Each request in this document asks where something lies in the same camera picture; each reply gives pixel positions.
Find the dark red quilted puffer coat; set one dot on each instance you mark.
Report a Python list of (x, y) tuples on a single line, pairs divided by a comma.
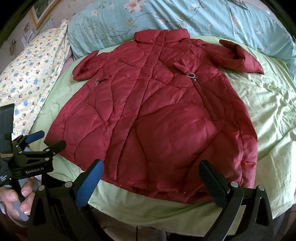
[(156, 106)]

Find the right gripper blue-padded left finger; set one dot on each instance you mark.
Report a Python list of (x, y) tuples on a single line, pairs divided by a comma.
[(86, 182)]

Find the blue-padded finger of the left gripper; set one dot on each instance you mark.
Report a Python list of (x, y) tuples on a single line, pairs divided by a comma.
[(23, 141)]

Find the yellow cartoon print blanket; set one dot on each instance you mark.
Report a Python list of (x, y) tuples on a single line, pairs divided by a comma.
[(28, 80)]

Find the teal floral duvet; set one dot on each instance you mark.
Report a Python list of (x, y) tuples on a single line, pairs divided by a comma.
[(108, 23)]

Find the gold framed wall picture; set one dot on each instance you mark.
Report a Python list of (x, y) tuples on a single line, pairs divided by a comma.
[(41, 10)]

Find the person's left hand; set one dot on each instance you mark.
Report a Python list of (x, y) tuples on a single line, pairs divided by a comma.
[(9, 196)]

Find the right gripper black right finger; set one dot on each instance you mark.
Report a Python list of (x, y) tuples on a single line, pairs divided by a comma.
[(215, 183)]

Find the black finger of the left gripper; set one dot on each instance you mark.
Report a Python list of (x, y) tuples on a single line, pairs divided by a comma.
[(41, 157)]

